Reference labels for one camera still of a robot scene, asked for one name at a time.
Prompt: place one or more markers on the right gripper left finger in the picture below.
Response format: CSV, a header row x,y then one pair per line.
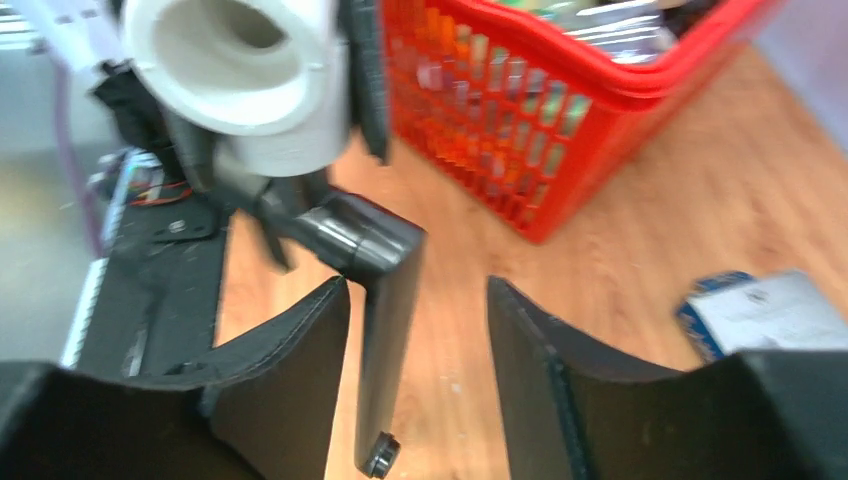
x,y
258,407

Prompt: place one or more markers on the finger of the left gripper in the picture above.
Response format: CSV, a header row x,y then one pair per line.
x,y
195,150
361,23

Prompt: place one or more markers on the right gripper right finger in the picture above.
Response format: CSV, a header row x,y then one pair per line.
x,y
575,407

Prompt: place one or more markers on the white pvc elbow fitting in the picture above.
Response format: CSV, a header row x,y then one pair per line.
x,y
270,77

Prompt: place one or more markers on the dark grey metal faucet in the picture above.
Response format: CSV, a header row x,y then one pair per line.
x,y
368,245

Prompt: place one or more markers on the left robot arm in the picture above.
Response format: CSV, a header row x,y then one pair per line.
x,y
88,37

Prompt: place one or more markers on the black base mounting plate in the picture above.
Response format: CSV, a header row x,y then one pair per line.
x,y
151,304

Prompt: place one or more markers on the red plastic basket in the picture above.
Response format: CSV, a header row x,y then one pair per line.
x,y
528,120

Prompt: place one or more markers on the grey blue razor box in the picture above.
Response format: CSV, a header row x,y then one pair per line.
x,y
734,310

